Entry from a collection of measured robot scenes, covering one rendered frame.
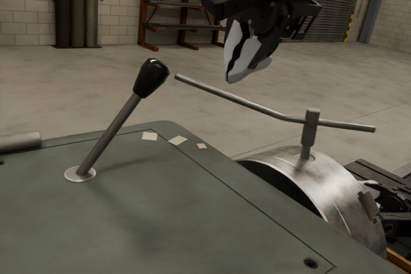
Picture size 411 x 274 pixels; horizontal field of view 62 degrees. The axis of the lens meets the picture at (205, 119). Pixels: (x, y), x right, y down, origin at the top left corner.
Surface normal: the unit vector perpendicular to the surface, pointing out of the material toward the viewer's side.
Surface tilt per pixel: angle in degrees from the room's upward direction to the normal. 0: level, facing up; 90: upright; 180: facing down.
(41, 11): 90
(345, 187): 27
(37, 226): 0
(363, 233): 52
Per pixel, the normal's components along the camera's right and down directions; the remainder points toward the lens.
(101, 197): 0.13, -0.92
